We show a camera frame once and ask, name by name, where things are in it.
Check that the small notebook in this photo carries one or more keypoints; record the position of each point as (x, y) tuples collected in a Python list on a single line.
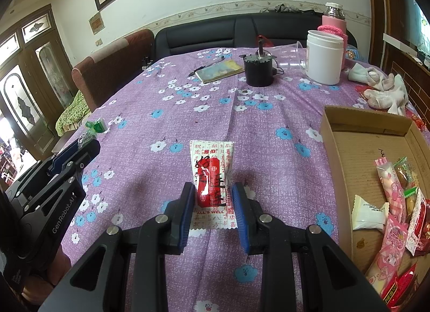
[(218, 70)]

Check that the blue cartoon print pack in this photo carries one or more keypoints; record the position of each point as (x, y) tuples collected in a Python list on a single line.
[(352, 53)]

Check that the balled white sock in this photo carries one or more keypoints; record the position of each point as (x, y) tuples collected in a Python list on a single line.
[(366, 75)]

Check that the red candy packets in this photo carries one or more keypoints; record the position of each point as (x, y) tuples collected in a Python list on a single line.
[(418, 120)]

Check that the clear plastic cup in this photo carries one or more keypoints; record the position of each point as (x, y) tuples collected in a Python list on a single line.
[(290, 57)]

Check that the white plastic jar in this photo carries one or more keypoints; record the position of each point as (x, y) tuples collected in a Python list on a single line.
[(322, 60)]

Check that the bottle with pink knitted sleeve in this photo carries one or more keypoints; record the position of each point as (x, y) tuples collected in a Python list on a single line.
[(332, 18)]

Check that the wooden glass panel door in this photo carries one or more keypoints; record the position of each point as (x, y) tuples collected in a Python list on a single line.
[(33, 80)]

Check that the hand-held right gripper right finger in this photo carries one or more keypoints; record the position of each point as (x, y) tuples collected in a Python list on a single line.
[(240, 221)]

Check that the bright red snack packet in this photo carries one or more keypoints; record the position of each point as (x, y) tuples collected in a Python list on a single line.
[(399, 287)]

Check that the white red snack packet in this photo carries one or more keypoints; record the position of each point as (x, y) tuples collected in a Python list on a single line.
[(210, 171)]

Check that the purple floral tablecloth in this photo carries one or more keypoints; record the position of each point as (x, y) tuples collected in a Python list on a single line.
[(268, 114)]

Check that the person's left hand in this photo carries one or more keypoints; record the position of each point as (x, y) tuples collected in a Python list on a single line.
[(62, 265)]

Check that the long pink snack packet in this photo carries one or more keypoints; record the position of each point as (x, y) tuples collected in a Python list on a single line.
[(386, 255)]

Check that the black pen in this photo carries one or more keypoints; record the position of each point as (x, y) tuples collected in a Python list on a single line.
[(208, 64)]

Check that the pinkish white sock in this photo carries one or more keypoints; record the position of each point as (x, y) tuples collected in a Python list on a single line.
[(376, 97)]

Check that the green snack packet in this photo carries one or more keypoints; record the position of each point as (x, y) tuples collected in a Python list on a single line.
[(97, 125)]

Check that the green patterned cloth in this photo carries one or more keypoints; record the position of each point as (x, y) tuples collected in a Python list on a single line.
[(72, 114)]

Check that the black leather sofa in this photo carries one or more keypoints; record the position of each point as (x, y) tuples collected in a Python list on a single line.
[(201, 35)]

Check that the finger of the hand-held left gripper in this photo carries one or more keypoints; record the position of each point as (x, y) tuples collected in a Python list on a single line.
[(62, 161), (84, 157)]

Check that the brown armchair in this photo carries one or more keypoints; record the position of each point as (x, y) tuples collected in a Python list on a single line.
[(111, 70)]

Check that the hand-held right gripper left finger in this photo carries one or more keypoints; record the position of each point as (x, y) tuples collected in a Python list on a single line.
[(188, 221)]

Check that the black cylindrical motor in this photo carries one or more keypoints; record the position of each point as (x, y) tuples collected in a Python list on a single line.
[(257, 72)]

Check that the shallow cardboard box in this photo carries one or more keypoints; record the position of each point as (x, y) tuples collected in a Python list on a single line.
[(356, 164)]

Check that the small framed wall plaque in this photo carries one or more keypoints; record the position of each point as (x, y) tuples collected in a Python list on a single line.
[(95, 23)]

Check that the wooden brick-pattern cabinet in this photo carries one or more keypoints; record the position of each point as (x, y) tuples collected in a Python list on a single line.
[(379, 13)]

